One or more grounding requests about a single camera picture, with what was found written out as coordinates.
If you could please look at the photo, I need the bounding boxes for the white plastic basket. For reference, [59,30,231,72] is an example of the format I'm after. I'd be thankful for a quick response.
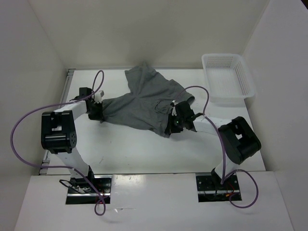
[201,53,255,104]

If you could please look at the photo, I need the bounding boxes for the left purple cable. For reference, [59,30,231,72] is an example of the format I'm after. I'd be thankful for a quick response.
[11,69,109,215]

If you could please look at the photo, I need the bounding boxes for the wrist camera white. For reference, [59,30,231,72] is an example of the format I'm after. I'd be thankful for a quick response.
[92,90,104,103]
[170,101,178,116]

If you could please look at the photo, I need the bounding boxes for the grey shorts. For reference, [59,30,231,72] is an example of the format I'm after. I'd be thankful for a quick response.
[102,63,195,138]

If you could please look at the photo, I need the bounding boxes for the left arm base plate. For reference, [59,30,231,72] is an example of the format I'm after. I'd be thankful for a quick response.
[59,175,112,205]

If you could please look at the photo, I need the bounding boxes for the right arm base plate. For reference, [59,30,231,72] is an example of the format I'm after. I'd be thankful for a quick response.
[195,173,242,203]

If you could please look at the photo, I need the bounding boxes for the aluminium table frame rail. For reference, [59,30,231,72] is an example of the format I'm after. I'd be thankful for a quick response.
[38,69,75,176]

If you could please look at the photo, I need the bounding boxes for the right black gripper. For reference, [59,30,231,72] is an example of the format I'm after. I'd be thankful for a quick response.
[165,113,185,133]

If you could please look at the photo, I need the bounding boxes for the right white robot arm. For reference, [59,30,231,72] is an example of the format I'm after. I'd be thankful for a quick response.
[166,101,261,189]

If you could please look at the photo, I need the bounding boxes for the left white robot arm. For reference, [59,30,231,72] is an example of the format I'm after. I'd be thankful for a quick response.
[41,87,104,193]

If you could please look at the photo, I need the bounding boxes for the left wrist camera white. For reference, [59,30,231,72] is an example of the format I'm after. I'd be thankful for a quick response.
[92,90,104,103]

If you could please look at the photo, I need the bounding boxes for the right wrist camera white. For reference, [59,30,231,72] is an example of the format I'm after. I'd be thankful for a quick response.
[170,101,178,116]

